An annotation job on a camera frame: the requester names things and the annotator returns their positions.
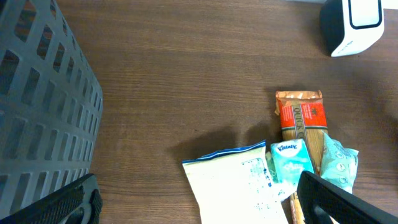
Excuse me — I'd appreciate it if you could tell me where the orange spaghetti pack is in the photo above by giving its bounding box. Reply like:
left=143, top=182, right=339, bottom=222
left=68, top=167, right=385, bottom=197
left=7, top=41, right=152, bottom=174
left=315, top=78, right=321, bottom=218
left=275, top=91, right=328, bottom=223

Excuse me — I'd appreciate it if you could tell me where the cream blue snack bag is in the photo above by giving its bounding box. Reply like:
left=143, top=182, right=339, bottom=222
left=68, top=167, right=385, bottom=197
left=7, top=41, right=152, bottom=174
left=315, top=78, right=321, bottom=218
left=182, top=141, right=287, bottom=224

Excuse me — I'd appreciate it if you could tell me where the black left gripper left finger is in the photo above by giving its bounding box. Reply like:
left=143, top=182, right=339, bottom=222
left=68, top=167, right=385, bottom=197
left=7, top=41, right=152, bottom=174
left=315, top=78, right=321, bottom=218
left=1, top=174, right=103, bottom=224

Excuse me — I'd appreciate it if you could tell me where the mint green wipes pack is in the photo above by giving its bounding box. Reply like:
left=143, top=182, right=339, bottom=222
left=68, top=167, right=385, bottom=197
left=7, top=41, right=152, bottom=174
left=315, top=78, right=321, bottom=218
left=320, top=133, right=359, bottom=194

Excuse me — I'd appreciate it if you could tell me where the white barcode scanner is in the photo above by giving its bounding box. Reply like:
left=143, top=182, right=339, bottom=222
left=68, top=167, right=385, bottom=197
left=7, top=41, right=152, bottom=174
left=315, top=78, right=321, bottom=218
left=320, top=0, right=384, bottom=57

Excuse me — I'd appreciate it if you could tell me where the teal tissue pack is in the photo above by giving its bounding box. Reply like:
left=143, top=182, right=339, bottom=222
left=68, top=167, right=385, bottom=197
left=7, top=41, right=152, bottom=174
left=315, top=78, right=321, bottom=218
left=265, top=152, right=296, bottom=202
left=271, top=139, right=314, bottom=185

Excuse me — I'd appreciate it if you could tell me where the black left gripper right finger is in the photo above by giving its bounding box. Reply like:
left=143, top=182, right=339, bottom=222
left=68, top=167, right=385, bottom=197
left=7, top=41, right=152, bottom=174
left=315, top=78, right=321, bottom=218
left=297, top=171, right=397, bottom=224

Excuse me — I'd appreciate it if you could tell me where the dark grey plastic basket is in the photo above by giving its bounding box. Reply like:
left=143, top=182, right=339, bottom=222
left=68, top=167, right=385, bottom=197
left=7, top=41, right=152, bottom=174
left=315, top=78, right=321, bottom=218
left=1, top=0, right=103, bottom=217

